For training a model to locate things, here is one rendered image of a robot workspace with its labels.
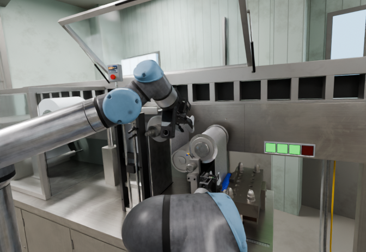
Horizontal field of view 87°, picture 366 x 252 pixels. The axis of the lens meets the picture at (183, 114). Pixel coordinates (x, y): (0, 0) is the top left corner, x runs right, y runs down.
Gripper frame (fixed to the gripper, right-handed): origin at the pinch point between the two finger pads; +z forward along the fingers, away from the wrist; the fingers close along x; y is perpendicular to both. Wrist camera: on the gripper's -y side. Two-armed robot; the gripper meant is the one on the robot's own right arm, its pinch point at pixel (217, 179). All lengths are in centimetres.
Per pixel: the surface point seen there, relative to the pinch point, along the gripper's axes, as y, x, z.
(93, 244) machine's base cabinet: -31, 58, -29
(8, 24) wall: 161, 356, 89
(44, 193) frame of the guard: -14, 102, -25
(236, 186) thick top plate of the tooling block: -6.6, -8.1, 8.4
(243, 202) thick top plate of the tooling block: -6.0, -13.7, -5.7
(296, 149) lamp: 9.7, -36.9, 29.3
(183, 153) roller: 12.7, 16.8, -2.4
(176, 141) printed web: 16.4, 23.7, 4.3
